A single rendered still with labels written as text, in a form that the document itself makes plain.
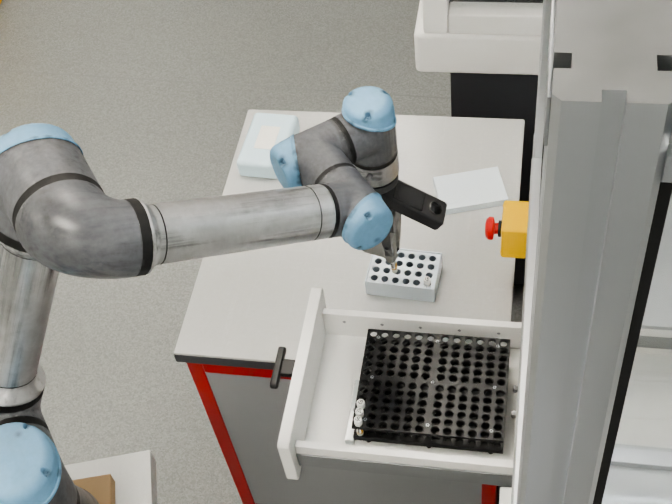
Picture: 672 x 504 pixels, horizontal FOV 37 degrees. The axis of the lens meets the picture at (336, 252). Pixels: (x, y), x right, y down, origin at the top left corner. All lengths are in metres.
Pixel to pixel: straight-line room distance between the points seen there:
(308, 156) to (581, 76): 1.11
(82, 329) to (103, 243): 1.69
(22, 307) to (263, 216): 0.35
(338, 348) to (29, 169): 0.64
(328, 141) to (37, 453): 0.59
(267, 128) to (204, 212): 0.82
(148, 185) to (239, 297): 1.36
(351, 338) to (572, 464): 1.16
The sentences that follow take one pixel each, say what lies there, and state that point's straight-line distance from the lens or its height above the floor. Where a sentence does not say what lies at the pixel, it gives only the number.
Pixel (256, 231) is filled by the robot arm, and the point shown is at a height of 1.25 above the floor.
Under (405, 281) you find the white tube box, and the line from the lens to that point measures 1.81.
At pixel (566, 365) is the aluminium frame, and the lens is 0.47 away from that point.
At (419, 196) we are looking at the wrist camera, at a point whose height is 1.01.
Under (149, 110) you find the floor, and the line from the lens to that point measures 3.42.
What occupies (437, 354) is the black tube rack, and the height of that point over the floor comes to 0.90.
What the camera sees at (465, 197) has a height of 0.78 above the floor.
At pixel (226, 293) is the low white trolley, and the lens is 1.87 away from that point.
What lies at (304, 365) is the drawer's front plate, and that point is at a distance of 1.56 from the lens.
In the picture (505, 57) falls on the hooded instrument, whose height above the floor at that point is 0.85.
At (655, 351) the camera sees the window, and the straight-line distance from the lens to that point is 0.49.
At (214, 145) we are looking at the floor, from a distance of 3.24.
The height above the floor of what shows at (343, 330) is 0.85.
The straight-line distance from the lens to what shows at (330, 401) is 1.62.
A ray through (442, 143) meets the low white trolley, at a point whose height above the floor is 0.76.
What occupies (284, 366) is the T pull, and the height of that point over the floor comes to 0.91.
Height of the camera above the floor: 2.23
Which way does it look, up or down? 51 degrees down
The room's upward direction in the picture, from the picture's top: 9 degrees counter-clockwise
